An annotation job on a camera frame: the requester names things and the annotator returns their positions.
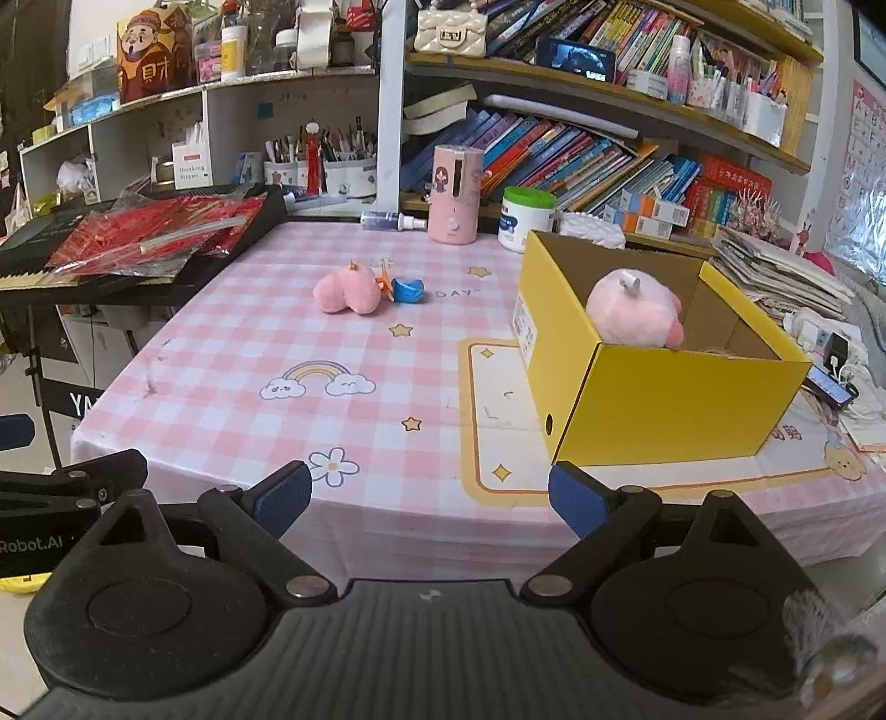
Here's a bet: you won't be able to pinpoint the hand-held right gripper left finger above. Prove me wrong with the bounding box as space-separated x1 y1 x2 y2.
51 460 339 610

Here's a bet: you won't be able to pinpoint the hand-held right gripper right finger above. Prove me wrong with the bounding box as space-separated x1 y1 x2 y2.
521 460 821 610

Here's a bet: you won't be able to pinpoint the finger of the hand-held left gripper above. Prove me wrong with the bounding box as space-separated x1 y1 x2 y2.
0 449 148 512
0 414 37 452

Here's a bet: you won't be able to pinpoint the yellow cardboard box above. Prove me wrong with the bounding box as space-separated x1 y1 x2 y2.
511 230 812 468

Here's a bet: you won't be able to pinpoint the pink plush pig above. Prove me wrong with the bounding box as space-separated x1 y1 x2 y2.
585 269 686 348

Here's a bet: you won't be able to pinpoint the black keyboard stand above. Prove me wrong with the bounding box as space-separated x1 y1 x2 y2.
28 305 108 472

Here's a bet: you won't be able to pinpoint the pink checkered tablecloth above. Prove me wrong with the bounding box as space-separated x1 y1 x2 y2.
69 222 886 575

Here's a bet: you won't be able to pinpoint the small pink plush toy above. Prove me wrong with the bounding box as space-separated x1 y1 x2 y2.
313 261 383 316

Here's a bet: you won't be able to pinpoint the red packaged decorations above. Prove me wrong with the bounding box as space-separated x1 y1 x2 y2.
45 194 267 278

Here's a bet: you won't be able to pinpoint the white plastic bag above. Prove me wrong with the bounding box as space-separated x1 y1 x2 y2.
56 158 98 202

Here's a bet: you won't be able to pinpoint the white tissue box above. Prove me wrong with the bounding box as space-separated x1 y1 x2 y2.
557 211 627 249

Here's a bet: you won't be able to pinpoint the black electric keyboard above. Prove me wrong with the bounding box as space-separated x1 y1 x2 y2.
0 183 288 306

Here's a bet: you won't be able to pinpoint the smartphone with lit screen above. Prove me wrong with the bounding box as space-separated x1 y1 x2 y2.
803 363 859 406

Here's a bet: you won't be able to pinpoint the white jar green lid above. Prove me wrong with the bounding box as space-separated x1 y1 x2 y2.
498 187 558 255

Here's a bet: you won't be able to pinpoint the orange blue small box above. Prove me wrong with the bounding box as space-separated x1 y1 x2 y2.
604 206 676 240
619 188 692 224

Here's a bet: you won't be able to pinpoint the white power strip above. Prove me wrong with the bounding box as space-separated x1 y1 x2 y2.
785 308 873 368

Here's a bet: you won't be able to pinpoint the small dark spray bottle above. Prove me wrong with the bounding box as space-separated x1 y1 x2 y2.
360 211 430 233

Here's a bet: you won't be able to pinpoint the stack of papers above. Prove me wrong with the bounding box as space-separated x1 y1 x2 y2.
709 225 856 320

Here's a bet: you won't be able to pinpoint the white drinking straws box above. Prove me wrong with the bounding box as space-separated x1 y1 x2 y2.
172 125 210 189

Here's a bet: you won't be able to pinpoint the pink humidifier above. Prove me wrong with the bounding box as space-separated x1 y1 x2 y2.
427 145 483 245

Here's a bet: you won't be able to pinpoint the small white pen cup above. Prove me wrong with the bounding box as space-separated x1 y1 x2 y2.
263 135 309 188

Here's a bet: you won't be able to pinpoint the large white pen cup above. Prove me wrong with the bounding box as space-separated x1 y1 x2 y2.
322 125 378 198

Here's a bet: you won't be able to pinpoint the blue tissue pack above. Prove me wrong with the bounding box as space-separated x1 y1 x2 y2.
69 97 119 126

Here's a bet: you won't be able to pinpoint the row of slanted books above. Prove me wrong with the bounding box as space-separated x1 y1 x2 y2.
401 107 700 215

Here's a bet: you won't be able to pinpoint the red hanging doll ornament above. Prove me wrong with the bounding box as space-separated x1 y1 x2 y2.
305 121 326 196

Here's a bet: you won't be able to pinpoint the red boxed book set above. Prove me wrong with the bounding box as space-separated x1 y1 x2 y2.
685 156 772 236

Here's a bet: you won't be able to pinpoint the white shelf unit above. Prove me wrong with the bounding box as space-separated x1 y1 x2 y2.
17 65 380 209

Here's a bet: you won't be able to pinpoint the white flat board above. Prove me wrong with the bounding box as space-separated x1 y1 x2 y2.
483 95 641 140

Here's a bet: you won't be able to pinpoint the wooden bookshelf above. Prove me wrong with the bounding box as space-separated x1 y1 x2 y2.
377 0 828 240

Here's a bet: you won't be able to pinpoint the cartoon figure gift box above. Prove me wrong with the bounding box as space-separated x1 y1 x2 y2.
116 7 198 105

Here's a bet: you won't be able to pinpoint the white pen holder box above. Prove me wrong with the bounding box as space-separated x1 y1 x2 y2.
720 76 788 148

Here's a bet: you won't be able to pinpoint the propped dark smartphone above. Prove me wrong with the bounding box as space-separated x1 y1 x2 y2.
535 34 617 84

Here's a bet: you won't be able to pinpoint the pink white bottle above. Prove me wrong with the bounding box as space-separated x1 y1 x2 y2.
668 34 693 105

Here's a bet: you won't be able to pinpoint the white yellow label bottle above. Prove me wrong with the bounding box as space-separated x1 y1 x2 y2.
220 24 248 79

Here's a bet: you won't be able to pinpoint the wide white tape roll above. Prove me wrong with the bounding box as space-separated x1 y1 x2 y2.
297 7 335 70

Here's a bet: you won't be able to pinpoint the row of colourful shelf books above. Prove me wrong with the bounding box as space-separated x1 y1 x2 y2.
485 0 693 70

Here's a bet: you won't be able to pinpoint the white quilted purse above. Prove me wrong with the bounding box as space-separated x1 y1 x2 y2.
416 6 489 55

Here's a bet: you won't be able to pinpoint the dark framed screen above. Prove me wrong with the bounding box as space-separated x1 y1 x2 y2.
853 7 886 74

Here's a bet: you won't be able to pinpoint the alphabet wall poster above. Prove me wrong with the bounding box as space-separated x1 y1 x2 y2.
834 79 886 285

